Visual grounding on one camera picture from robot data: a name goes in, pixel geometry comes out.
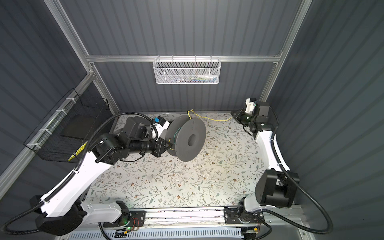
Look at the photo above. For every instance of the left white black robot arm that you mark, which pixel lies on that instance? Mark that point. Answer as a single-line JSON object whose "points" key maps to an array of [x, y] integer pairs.
{"points": [[61, 210]]}

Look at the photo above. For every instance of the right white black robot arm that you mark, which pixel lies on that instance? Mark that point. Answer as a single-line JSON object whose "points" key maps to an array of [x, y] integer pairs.
{"points": [[277, 187]]}

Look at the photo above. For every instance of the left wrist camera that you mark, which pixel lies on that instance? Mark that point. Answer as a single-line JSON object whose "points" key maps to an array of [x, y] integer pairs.
{"points": [[161, 125]]}

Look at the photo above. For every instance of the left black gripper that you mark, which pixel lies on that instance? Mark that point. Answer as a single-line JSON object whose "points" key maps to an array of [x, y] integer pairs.
{"points": [[161, 146]]}

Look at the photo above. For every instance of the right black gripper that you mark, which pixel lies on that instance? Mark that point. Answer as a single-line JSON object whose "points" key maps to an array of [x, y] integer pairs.
{"points": [[241, 113]]}

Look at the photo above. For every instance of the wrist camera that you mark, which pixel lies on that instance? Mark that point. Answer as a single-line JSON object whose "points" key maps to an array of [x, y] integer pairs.
{"points": [[250, 105], [161, 125]]}

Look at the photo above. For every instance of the white wire mesh basket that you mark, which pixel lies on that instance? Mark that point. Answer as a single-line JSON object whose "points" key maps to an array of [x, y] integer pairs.
{"points": [[187, 73]]}

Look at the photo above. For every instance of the yellow black tool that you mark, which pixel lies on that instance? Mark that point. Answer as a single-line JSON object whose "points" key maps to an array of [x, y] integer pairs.
{"points": [[78, 151]]}

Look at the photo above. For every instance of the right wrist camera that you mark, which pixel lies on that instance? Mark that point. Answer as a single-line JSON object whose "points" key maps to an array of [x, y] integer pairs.
{"points": [[250, 105]]}

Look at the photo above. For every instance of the grey perforated cable spool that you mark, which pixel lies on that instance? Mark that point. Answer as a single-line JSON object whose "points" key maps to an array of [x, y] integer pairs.
{"points": [[187, 137]]}

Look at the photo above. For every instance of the floral table mat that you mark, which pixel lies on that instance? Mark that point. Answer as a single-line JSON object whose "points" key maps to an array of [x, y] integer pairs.
{"points": [[226, 170]]}

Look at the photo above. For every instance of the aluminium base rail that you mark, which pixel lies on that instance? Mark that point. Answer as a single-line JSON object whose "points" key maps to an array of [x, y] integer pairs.
{"points": [[210, 217]]}

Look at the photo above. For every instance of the black wire mesh basket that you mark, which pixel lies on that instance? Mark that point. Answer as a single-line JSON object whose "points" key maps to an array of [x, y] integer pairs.
{"points": [[69, 127]]}

